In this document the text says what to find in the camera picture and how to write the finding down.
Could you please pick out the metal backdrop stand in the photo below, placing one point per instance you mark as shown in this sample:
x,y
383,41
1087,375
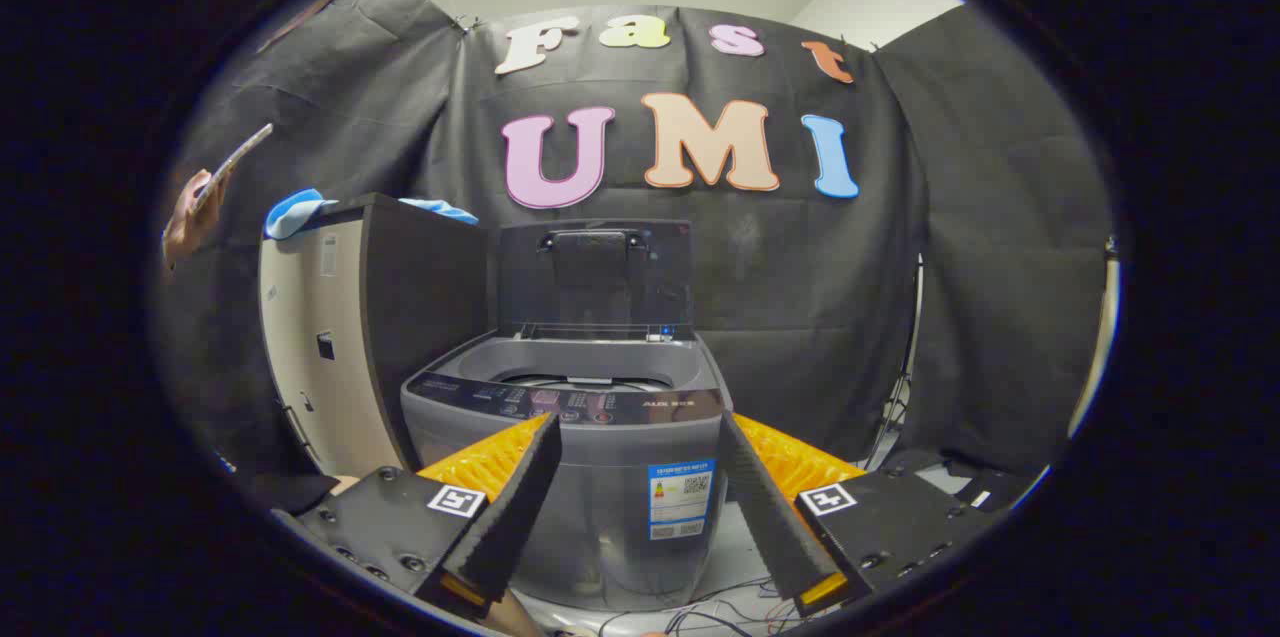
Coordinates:
x,y
912,347

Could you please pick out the grey washing machine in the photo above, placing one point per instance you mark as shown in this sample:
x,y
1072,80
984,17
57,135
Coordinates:
x,y
620,457

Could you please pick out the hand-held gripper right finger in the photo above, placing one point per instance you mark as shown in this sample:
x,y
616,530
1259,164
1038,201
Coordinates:
x,y
765,517

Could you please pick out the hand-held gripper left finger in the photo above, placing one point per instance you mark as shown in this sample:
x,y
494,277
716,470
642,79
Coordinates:
x,y
520,507

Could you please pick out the light blue polo shirt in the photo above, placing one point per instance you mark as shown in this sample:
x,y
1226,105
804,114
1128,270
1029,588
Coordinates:
x,y
295,212

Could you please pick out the black backdrop cloth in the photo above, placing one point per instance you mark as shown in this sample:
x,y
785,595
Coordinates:
x,y
800,267

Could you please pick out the smartphone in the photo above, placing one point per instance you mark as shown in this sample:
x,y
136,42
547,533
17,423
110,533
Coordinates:
x,y
235,162

